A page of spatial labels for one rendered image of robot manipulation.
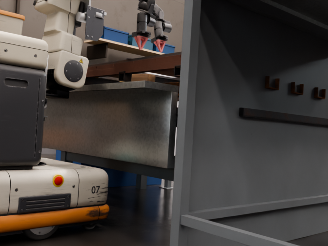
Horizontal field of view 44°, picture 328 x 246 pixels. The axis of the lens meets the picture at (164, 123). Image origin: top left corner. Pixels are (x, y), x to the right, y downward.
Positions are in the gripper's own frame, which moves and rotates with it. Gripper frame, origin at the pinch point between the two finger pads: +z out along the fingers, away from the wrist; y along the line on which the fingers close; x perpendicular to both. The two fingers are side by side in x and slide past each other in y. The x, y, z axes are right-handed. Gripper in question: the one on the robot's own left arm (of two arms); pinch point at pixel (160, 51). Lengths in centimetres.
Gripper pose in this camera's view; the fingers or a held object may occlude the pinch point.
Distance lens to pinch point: 267.8
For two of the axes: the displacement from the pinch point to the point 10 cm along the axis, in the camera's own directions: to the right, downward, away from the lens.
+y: -6.6, 2.1, 7.2
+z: 1.2, 9.8, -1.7
